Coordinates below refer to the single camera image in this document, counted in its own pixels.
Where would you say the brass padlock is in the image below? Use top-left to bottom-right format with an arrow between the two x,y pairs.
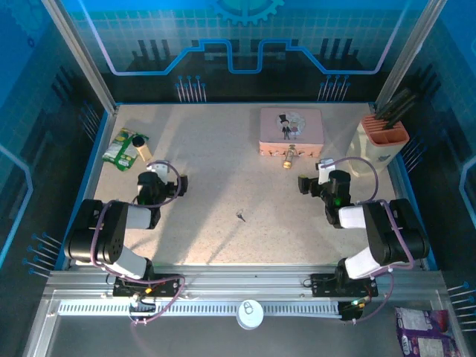
281,144 -> 298,170

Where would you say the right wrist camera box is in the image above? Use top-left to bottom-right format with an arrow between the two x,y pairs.
315,158 -> 338,185

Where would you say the green snack packet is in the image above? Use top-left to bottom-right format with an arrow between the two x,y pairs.
101,127 -> 150,172

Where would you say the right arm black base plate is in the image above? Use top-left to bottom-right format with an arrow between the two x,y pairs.
310,273 -> 379,298

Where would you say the cream knife block orange top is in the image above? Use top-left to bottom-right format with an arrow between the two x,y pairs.
345,113 -> 411,178

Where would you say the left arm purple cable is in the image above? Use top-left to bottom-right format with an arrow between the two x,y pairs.
90,159 -> 189,328

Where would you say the pink tin box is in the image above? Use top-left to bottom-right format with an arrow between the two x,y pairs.
258,107 -> 325,158

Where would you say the aluminium frame post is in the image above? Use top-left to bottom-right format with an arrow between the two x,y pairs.
373,0 -> 449,112
40,0 -> 119,115

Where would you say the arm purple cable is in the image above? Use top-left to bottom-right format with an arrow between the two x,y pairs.
90,159 -> 189,328
327,155 -> 416,324

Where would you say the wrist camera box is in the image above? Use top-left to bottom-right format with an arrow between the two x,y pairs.
147,160 -> 171,182
315,158 -> 338,185

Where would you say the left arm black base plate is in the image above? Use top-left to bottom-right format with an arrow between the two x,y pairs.
112,274 -> 181,298

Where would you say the purple snack bag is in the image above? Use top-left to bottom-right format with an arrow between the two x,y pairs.
394,306 -> 460,357

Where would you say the aluminium frame rail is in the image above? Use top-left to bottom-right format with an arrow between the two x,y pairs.
43,264 -> 449,298

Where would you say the small bottle black cap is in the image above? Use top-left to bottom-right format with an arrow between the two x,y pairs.
132,135 -> 153,163

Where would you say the black handled knife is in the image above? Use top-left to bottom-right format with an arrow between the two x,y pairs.
381,92 -> 417,126
375,87 -> 412,118
386,98 -> 420,130

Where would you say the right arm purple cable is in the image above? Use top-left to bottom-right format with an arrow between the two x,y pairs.
327,155 -> 416,324

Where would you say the white slotted cable duct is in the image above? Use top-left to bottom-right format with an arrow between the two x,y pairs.
57,300 -> 343,318

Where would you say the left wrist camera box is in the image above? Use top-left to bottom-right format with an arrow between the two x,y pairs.
147,160 -> 171,182

